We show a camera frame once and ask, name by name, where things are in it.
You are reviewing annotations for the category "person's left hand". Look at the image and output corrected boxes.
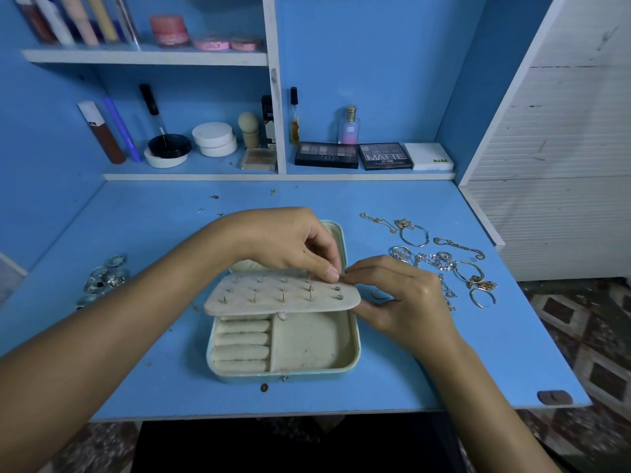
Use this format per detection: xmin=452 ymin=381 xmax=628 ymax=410
xmin=222 ymin=206 xmax=344 ymax=284

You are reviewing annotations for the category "person's right hand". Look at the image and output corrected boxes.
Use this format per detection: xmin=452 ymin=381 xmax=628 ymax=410
xmin=340 ymin=255 xmax=465 ymax=363

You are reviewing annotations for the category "pile of silver bracelets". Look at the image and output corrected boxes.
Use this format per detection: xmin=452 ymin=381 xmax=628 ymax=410
xmin=359 ymin=212 xmax=499 ymax=311

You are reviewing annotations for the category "cream jewellery box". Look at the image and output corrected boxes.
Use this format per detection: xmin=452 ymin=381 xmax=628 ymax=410
xmin=204 ymin=219 xmax=363 ymax=380

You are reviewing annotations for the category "pile of silver rings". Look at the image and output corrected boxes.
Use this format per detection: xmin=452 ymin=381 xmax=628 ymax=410
xmin=77 ymin=253 xmax=129 ymax=309

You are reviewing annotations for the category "person's right forearm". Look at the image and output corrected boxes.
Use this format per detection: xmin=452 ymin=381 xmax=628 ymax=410
xmin=426 ymin=334 xmax=563 ymax=473

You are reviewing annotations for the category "person's left forearm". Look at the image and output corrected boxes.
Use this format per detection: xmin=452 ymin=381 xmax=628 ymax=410
xmin=0 ymin=221 xmax=246 ymax=473

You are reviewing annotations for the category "white flat box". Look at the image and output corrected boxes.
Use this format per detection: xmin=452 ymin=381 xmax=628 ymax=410
xmin=403 ymin=143 xmax=456 ymax=173

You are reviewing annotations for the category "person's dark clothing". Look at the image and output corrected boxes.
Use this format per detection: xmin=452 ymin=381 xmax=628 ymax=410
xmin=128 ymin=413 xmax=465 ymax=473

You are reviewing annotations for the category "square brown powder compact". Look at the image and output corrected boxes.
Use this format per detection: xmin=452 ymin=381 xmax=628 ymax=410
xmin=241 ymin=147 xmax=279 ymax=173

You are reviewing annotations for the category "dark eyeshadow palette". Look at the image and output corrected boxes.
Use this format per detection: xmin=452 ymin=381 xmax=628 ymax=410
xmin=294 ymin=141 xmax=361 ymax=170

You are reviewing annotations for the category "black cosmetic bottle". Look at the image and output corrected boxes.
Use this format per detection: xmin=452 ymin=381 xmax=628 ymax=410
xmin=261 ymin=94 xmax=277 ymax=150

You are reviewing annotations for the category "beige makeup sponge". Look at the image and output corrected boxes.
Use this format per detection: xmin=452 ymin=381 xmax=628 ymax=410
xmin=237 ymin=111 xmax=262 ymax=150

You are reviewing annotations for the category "white round cream jar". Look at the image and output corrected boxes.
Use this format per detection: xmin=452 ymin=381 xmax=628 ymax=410
xmin=192 ymin=121 xmax=239 ymax=158

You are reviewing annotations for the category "thin dark cosmetic bottle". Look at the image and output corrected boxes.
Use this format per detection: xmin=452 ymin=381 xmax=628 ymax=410
xmin=288 ymin=86 xmax=300 ymax=146

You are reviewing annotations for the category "small pink perfume bottle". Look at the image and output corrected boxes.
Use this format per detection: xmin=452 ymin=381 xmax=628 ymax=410
xmin=338 ymin=105 xmax=361 ymax=146

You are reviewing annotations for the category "black lettered eyeshadow palette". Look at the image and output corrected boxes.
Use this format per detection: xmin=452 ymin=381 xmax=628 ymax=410
xmin=357 ymin=143 xmax=414 ymax=171

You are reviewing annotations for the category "white bowl black inside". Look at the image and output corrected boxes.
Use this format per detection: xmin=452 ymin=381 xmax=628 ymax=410
xmin=144 ymin=133 xmax=195 ymax=169

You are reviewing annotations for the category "white shelf unit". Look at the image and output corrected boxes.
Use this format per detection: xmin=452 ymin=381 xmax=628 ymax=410
xmin=22 ymin=0 xmax=457 ymax=182

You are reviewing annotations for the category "black makeup brush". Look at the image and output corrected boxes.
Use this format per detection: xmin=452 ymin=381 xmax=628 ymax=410
xmin=139 ymin=83 xmax=169 ymax=139

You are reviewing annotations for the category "blue cosmetic tube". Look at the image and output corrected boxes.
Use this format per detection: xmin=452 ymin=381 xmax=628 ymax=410
xmin=101 ymin=97 xmax=144 ymax=164

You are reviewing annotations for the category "white slatted cabinet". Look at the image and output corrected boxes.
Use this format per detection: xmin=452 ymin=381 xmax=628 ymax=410
xmin=458 ymin=0 xmax=631 ymax=282

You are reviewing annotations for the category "brown lipstick tube white cap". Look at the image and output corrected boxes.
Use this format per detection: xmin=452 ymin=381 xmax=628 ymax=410
xmin=78 ymin=100 xmax=128 ymax=166

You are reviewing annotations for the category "pink round jar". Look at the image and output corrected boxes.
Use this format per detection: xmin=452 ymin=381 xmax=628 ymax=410
xmin=150 ymin=14 xmax=191 ymax=47

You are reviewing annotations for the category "white framed marbled panel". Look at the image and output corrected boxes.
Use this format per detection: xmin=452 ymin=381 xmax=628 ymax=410
xmin=0 ymin=253 xmax=29 ymax=302

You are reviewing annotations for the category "short beige cosmetic tube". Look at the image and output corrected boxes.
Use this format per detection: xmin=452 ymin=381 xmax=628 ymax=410
xmin=87 ymin=0 xmax=122 ymax=43

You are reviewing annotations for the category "white tube blue label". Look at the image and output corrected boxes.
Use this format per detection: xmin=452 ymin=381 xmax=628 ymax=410
xmin=34 ymin=0 xmax=76 ymax=47

